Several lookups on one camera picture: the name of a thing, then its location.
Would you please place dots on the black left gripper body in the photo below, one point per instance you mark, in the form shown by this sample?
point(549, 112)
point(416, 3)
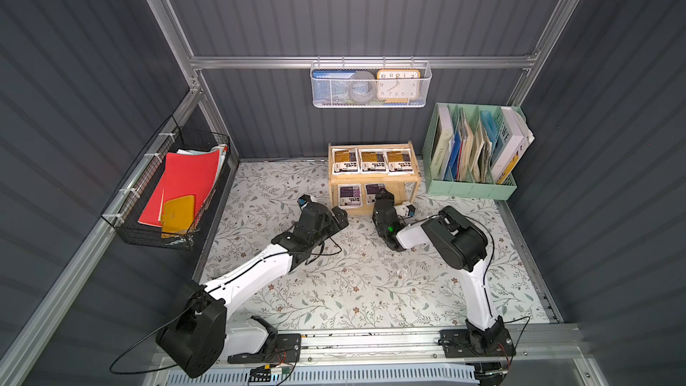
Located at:
point(332, 217)

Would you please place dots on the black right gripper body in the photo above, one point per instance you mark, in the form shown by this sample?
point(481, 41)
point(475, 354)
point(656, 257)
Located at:
point(383, 212)

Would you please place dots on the purple coffee bag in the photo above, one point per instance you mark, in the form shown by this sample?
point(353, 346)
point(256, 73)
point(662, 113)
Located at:
point(372, 190)
point(350, 196)

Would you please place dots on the orange coffee bag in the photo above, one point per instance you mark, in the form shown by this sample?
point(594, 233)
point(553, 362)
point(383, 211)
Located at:
point(399, 161)
point(345, 161)
point(373, 161)

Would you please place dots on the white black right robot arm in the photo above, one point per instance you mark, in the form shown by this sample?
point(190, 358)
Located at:
point(462, 246)

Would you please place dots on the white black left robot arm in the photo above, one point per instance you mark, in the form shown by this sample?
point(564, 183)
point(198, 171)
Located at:
point(201, 334)

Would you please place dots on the wooden two-tier shelf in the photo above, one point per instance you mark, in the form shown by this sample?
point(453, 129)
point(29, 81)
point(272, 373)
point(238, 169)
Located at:
point(404, 187)

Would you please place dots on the green file organizer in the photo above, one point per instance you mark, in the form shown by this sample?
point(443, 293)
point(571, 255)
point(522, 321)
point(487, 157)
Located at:
point(468, 189)

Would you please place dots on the grey tape roll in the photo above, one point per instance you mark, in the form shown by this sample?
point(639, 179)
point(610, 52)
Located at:
point(362, 87)

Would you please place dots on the red folder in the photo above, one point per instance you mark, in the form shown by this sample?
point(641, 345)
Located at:
point(185, 173)

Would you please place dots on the blue box in basket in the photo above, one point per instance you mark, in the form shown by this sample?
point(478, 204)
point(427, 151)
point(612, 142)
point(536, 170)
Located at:
point(331, 88)

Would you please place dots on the yellow notebook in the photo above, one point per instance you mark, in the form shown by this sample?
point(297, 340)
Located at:
point(177, 216)

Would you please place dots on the orange square clock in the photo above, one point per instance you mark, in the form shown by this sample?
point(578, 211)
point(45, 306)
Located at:
point(398, 86)

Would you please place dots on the white thick book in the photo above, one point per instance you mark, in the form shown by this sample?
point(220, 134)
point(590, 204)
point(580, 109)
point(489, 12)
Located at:
point(514, 138)

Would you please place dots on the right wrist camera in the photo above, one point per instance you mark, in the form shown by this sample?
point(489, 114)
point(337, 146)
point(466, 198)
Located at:
point(405, 210)

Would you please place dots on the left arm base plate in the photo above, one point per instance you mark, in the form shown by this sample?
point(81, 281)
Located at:
point(282, 348)

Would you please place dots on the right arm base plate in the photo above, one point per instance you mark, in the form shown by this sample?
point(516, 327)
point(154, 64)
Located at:
point(463, 343)

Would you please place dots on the black wire side basket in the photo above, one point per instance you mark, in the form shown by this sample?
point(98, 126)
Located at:
point(131, 199)

